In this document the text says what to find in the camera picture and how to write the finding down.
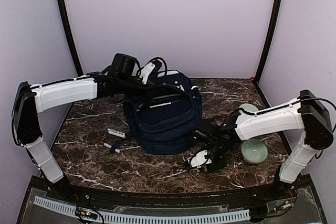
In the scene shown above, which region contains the right black frame post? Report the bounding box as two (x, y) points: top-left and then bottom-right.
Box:
(254, 0), (286, 86)

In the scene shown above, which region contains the navy blue student backpack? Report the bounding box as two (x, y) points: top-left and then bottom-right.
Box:
(123, 70), (202, 155)

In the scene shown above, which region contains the blue pen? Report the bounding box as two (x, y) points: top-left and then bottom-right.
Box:
(149, 100), (181, 109)

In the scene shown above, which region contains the far green ceramic bowl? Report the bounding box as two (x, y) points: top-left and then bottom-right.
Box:
(239, 103), (259, 113)

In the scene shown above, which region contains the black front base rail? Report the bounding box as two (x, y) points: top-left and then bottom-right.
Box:
(28, 175), (313, 210)

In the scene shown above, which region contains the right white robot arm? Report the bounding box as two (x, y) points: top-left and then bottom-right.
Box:
(188, 90), (335, 200)

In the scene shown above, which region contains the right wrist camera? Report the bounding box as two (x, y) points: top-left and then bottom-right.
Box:
(184, 150), (212, 170)

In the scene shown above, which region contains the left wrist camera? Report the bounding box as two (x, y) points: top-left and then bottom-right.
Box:
(139, 59), (162, 84)

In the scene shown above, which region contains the red cap marker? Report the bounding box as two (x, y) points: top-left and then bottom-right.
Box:
(99, 141), (121, 154)

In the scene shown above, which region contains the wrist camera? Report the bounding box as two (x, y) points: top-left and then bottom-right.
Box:
(139, 59), (162, 84)
(184, 150), (212, 170)

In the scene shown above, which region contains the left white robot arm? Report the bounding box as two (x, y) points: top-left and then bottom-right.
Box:
(11, 54), (162, 201)

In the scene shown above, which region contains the near green ceramic bowl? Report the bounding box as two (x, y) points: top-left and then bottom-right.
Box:
(240, 139), (268, 164)

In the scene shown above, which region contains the left black frame post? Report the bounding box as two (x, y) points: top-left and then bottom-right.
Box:
(57, 0), (83, 76)

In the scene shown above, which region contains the blue cap marker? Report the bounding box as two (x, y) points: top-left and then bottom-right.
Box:
(103, 128), (132, 139)

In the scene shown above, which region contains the green ceramic bowl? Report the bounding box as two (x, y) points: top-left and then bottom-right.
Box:
(240, 139), (268, 164)
(239, 103), (259, 113)

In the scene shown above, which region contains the black frame post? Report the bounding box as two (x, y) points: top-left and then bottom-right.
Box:
(254, 0), (286, 86)
(57, 0), (83, 76)

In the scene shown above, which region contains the white slotted cable duct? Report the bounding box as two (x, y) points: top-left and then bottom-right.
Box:
(33, 196), (251, 223)

